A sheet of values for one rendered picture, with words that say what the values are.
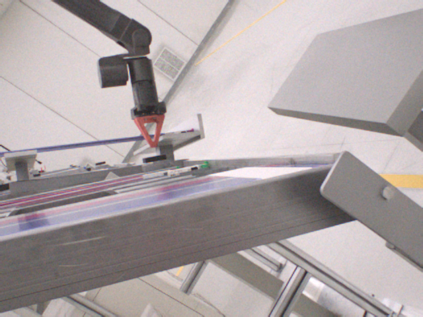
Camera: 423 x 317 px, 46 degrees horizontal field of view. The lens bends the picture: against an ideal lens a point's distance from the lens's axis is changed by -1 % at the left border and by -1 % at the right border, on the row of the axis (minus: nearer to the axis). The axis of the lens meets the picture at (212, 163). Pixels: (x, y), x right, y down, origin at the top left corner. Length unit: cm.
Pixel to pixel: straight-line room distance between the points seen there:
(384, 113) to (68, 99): 795
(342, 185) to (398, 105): 35
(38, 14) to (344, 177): 853
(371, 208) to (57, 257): 29
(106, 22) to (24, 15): 775
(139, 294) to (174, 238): 153
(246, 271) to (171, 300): 61
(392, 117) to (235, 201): 39
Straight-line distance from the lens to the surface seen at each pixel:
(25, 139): 857
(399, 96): 83
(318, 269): 136
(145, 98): 115
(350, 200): 49
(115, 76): 115
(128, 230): 46
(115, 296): 198
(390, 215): 51
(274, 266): 209
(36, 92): 863
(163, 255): 47
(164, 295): 201
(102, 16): 117
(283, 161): 66
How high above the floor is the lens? 97
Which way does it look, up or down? 15 degrees down
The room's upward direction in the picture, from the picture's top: 56 degrees counter-clockwise
